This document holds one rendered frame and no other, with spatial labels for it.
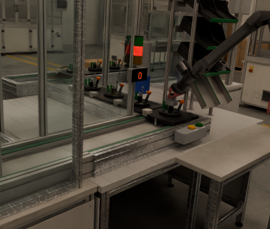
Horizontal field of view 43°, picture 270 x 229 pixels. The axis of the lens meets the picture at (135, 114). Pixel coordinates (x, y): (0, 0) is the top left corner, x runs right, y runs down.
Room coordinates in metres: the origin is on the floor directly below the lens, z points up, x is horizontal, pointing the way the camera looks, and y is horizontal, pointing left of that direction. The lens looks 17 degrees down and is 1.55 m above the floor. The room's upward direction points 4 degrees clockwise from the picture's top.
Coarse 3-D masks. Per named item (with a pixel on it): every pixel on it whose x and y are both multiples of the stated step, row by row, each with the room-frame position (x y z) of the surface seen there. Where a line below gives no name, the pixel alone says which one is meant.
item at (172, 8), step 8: (200, 16) 2.48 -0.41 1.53; (192, 24) 2.13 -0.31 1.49; (224, 24) 2.37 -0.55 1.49; (192, 32) 2.13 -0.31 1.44; (168, 40) 2.24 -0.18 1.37; (192, 40) 2.12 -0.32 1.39; (168, 48) 2.25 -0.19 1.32; (192, 48) 2.12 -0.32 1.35; (168, 56) 2.24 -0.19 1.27; (192, 56) 2.13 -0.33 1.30; (168, 64) 2.23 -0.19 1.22; (168, 72) 2.24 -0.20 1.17; (184, 96) 2.13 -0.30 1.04; (192, 96) 2.47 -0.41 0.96; (184, 104) 2.13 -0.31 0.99; (192, 104) 2.48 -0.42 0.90
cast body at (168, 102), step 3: (171, 93) 1.95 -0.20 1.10; (168, 99) 1.94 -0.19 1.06; (171, 99) 1.93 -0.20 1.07; (174, 99) 1.94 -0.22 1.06; (165, 102) 1.96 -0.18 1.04; (168, 102) 1.94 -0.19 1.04; (171, 102) 1.93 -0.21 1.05; (174, 102) 1.93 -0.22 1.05; (177, 102) 1.95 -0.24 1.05; (171, 105) 1.93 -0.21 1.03; (174, 105) 1.93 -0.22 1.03
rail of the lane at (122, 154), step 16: (176, 128) 1.73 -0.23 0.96; (208, 128) 1.94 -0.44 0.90; (128, 144) 1.46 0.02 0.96; (144, 144) 1.54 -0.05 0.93; (160, 144) 1.62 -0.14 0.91; (176, 144) 1.72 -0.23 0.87; (96, 160) 1.32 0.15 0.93; (112, 160) 1.38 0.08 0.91; (128, 160) 1.46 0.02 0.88; (96, 176) 1.31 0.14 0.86
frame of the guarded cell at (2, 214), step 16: (80, 0) 1.20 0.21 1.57; (80, 16) 1.20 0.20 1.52; (80, 32) 1.20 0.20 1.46; (80, 48) 1.20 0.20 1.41; (80, 64) 1.21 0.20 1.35; (80, 80) 1.21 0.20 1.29; (80, 96) 1.21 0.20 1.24; (80, 112) 1.21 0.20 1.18; (80, 128) 1.21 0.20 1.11; (80, 144) 1.21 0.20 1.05; (80, 160) 1.21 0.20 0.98; (80, 176) 1.21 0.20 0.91; (48, 192) 1.11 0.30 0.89; (64, 192) 1.15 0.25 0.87; (16, 208) 1.01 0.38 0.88
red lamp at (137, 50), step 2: (134, 46) 1.89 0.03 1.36; (136, 46) 1.88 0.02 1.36; (138, 46) 1.88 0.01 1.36; (140, 46) 1.89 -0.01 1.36; (142, 46) 1.89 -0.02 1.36; (134, 48) 1.89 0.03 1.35; (136, 48) 1.88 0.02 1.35; (138, 48) 1.87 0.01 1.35; (140, 48) 1.88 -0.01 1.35; (142, 48) 1.89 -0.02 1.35; (134, 50) 1.88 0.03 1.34; (136, 50) 1.88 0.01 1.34; (138, 50) 1.87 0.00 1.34; (140, 50) 1.88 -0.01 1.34; (142, 50) 1.89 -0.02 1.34; (134, 52) 1.88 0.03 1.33; (136, 52) 1.88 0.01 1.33; (138, 52) 1.87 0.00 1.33; (140, 52) 1.88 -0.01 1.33; (142, 52) 1.90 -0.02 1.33; (134, 54) 1.88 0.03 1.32; (136, 54) 1.88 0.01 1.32; (138, 54) 1.87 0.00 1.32; (140, 54) 1.88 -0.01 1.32
